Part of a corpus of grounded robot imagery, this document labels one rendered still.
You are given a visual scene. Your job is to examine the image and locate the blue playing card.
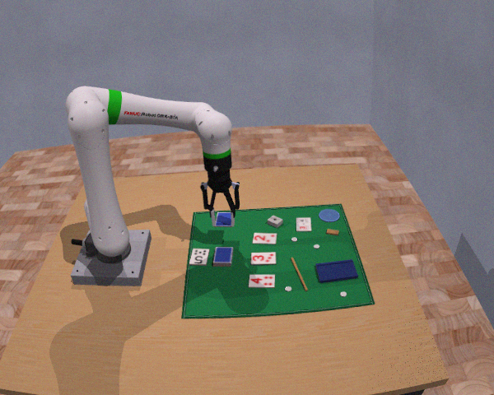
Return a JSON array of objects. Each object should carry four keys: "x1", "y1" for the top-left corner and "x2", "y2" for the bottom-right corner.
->
[
  {"x1": 213, "y1": 247, "x2": 233, "y2": 263},
  {"x1": 214, "y1": 212, "x2": 232, "y2": 227}
]

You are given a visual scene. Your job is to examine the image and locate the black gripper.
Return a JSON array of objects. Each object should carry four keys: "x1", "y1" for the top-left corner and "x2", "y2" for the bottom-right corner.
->
[{"x1": 200, "y1": 170, "x2": 240, "y2": 226}]

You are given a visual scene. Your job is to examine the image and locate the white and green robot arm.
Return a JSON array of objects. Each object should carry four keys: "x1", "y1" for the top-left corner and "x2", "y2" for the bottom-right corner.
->
[{"x1": 65, "y1": 86, "x2": 232, "y2": 263}]

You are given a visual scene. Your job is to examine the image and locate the green card cloth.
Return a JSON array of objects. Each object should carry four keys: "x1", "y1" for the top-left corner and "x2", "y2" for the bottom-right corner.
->
[
  {"x1": 185, "y1": 206, "x2": 371, "y2": 315},
  {"x1": 181, "y1": 203, "x2": 375, "y2": 318}
]

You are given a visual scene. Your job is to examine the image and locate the blue round coaster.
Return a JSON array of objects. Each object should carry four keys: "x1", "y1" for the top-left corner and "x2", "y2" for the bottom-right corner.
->
[{"x1": 319, "y1": 209, "x2": 340, "y2": 222}]

